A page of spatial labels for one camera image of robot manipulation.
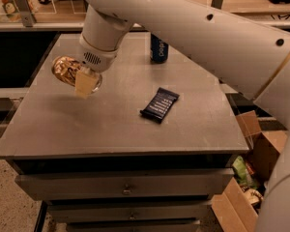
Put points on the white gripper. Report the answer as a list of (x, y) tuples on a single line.
[(98, 59)]

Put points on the orange soda can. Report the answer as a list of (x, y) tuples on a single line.
[(65, 68)]

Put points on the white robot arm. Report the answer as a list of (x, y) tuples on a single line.
[(252, 58)]

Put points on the blue rxbar wrapper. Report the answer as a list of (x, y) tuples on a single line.
[(159, 105)]

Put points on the blue pepsi can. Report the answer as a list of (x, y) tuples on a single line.
[(158, 50)]

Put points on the grey drawer cabinet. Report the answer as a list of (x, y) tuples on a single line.
[(77, 154)]

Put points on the brass top drawer knob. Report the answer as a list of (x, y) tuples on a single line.
[(126, 190)]

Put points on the green snack bag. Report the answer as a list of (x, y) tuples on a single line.
[(242, 175)]

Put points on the cardboard box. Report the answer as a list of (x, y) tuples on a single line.
[(236, 209)]

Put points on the metal bracket left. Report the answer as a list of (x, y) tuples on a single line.
[(26, 13)]

